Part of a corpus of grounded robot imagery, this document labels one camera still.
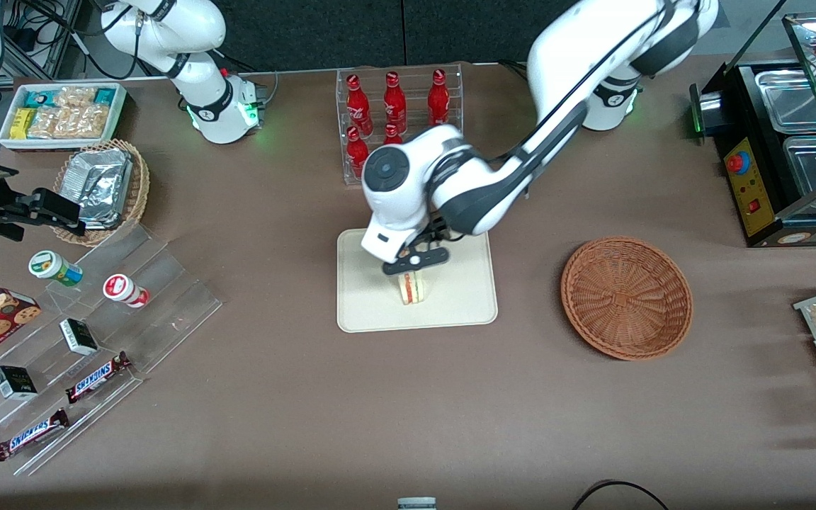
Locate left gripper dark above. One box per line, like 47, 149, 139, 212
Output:
401, 216, 453, 250

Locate layered sandwich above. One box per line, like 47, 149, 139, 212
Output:
398, 271, 427, 306

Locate cream plastic tray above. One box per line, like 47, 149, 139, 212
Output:
336, 228, 499, 334

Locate small tan wicker basket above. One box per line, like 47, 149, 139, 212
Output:
52, 139, 151, 247

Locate round brown wicker basket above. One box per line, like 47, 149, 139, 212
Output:
560, 236, 693, 361

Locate green-lidded yogurt cup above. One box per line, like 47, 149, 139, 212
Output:
28, 250, 84, 287

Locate white snack bin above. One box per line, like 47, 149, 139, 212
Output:
0, 82, 128, 151

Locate yellow snack packet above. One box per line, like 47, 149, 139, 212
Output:
10, 108, 38, 141

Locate clear bag of rice crackers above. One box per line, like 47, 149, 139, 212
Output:
29, 106, 109, 140
54, 86, 97, 108

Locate red-lidded yogurt cup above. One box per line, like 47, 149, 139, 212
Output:
102, 273, 150, 308

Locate small black carton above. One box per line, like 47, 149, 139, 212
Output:
59, 318, 99, 356
0, 365, 39, 401

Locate clear acrylic stepped display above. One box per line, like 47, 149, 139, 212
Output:
0, 223, 223, 477

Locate clear acrylic bottle rack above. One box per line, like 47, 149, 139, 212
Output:
336, 64, 464, 186

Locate Snickers chocolate bar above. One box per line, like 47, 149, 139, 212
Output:
0, 408, 70, 463
64, 351, 132, 404

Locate black food warmer display case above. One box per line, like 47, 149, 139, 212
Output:
689, 13, 816, 249

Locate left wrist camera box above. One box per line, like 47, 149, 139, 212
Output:
382, 246, 451, 277

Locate aluminium frame post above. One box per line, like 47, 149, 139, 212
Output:
15, 0, 81, 80

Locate black cable loop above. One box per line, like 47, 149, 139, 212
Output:
569, 480, 671, 510

